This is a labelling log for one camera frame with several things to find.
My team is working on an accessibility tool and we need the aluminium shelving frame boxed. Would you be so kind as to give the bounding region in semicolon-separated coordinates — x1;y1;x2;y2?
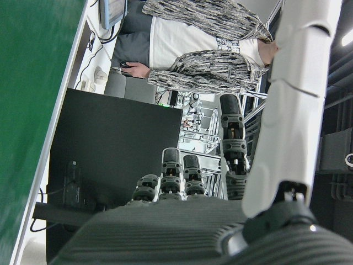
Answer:
177;93;230;200

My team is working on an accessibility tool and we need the black monitor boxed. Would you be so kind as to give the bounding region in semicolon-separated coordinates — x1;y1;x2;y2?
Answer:
46;88;184;264

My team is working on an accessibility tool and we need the green conveyor belt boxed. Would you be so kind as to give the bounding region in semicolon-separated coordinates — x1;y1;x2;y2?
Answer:
0;0;89;265

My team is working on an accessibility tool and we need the person in patterned cardigan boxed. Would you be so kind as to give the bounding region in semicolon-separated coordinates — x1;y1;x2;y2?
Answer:
111;0;280;95

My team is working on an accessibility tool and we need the blue-framed display screen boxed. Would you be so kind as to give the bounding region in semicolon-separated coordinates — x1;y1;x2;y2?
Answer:
98;0;128;30

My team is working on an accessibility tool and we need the grey laptop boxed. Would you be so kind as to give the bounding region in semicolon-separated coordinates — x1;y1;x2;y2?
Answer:
104;72;157;105

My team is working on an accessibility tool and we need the black desk cable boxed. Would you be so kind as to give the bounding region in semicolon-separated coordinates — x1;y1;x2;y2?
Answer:
79;29;105;89

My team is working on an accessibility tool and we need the white power strip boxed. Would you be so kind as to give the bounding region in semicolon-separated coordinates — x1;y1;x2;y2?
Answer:
79;78;97;92

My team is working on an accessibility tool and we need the right white-black robot hand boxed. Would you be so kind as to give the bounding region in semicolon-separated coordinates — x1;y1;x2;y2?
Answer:
49;0;353;265

